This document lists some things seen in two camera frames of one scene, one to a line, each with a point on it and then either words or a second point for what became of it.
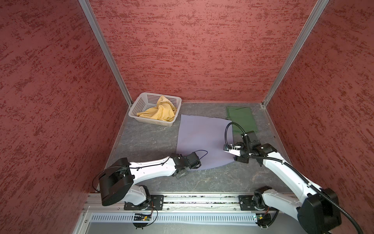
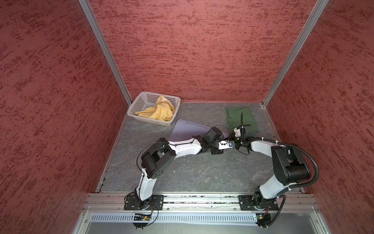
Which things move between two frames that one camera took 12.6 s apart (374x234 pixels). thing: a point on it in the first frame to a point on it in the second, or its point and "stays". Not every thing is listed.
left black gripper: [178, 177] to [217, 152]
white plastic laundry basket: [155, 108] stays
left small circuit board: [142, 217] stays
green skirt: [242, 119] stays
